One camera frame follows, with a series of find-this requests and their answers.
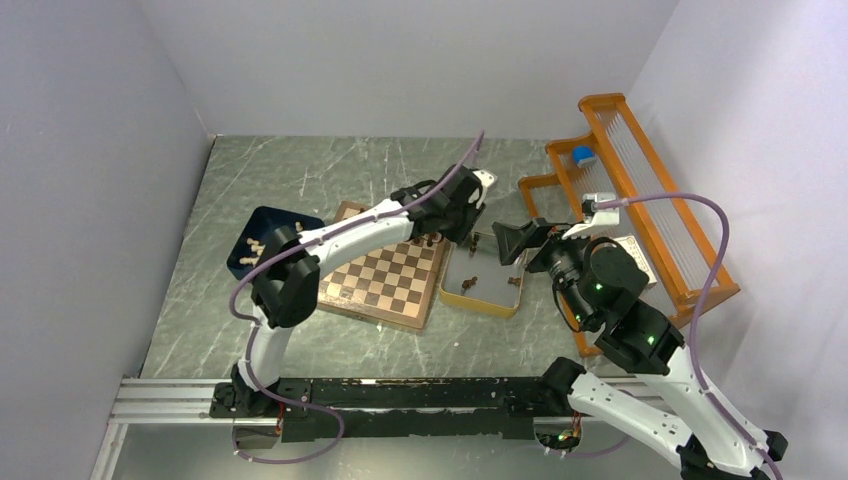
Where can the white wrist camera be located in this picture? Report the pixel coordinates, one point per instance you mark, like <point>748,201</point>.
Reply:
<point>601,212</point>
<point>487,180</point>

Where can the wooden chess board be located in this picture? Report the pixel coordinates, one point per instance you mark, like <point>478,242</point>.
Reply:
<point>394,284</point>

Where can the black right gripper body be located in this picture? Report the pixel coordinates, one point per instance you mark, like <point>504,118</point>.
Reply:
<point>556,255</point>

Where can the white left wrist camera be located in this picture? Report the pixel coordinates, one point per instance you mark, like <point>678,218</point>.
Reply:
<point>487,180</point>

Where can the light chess pieces pile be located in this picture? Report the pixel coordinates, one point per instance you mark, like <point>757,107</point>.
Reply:
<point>255,247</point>

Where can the blue tray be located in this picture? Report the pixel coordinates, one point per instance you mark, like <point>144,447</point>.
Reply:
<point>263,216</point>

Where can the yellow metal tin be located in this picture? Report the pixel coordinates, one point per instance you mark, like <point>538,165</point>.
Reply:
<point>491,295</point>

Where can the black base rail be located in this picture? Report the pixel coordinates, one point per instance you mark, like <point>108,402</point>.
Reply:
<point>521,408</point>

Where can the blue round object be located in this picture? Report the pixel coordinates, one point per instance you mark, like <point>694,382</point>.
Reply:
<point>583,156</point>

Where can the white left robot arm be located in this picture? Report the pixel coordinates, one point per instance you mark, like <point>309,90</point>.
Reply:
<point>285,283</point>

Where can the white small box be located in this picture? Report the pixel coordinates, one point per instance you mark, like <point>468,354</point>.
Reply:
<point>635,250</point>

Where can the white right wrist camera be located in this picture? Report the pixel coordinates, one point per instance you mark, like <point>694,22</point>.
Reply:
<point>601,212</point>

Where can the orange wooden rack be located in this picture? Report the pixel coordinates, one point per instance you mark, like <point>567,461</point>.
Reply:
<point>628,165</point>

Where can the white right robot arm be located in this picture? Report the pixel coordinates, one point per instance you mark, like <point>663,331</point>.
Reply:
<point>601,284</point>

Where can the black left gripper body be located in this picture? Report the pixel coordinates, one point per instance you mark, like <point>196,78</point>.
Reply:
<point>461,222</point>

